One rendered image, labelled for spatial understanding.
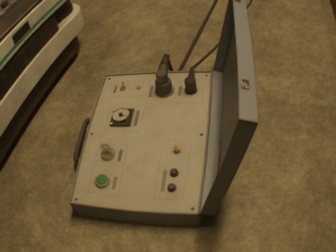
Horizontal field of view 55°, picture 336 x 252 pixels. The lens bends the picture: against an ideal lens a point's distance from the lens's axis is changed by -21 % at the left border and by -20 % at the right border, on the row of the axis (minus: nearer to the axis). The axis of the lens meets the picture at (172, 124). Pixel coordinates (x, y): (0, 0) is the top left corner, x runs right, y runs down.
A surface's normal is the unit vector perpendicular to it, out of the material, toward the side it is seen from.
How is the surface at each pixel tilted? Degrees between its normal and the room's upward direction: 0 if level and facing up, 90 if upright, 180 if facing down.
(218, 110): 15
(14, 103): 90
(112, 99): 0
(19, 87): 90
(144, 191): 0
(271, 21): 0
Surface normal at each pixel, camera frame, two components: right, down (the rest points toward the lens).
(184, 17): -0.15, -0.65
